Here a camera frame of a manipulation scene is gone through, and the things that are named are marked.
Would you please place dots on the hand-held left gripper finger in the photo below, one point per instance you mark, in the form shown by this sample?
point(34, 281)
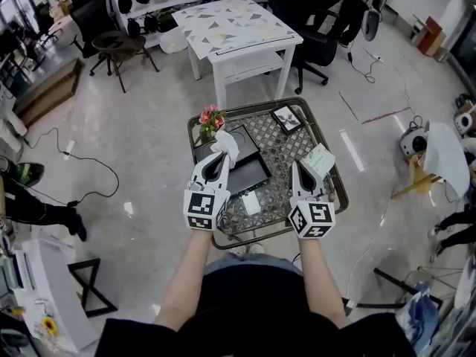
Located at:
point(220, 169)
point(210, 171)

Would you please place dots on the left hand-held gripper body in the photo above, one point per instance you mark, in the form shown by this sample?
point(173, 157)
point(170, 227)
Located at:
point(204, 205)

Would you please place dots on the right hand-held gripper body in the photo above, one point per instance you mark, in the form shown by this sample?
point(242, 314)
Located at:
point(312, 214)

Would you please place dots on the black tray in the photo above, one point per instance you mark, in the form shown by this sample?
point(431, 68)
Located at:
point(245, 173)

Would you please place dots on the person's left forearm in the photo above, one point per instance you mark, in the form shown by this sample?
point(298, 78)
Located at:
point(182, 281)

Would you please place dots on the person's right forearm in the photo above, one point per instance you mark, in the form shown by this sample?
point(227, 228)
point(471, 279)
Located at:
point(318, 281)

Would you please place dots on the white green packet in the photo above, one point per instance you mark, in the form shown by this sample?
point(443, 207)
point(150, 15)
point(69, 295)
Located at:
point(320, 158)

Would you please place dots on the metal lattice side table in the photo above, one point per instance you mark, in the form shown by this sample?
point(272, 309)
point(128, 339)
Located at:
point(282, 154)

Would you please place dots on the pink flower pot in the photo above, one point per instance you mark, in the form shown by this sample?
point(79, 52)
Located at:
point(210, 119)

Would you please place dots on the person's white shoe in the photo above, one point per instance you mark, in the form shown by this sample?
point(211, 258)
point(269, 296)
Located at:
point(254, 248)

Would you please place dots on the person's blue jeans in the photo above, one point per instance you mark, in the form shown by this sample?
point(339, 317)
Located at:
point(253, 262)

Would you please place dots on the black metal table leg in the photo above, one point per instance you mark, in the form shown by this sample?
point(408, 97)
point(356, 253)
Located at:
point(386, 276)

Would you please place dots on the white round device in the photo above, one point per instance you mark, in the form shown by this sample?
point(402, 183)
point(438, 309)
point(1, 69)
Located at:
point(416, 143)
point(465, 121)

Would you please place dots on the person's black shirt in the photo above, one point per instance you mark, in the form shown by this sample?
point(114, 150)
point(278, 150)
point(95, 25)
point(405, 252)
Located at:
point(253, 311)

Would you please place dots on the white plastic bag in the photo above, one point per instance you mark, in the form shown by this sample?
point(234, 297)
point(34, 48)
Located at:
point(174, 42)

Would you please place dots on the black metal stand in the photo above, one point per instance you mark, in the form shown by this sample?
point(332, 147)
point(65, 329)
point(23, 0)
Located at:
point(83, 264)

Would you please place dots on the blue plastic bag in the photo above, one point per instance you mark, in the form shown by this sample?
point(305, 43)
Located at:
point(420, 311)

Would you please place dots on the white patterned table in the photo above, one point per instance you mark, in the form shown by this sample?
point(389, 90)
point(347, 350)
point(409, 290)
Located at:
point(223, 24)

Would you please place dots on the white counter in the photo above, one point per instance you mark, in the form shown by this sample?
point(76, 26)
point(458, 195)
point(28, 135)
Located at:
point(48, 273)

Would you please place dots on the wooden platform step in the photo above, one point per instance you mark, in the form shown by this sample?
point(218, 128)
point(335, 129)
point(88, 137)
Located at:
point(48, 91)

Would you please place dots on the red-brown cabinet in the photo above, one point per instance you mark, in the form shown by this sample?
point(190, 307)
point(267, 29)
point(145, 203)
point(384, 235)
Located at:
point(431, 35)

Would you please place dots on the sunflower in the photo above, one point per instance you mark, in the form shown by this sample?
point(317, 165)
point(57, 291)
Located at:
point(48, 325)

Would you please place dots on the black picture frame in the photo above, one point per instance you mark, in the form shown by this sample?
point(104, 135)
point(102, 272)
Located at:
point(286, 120)

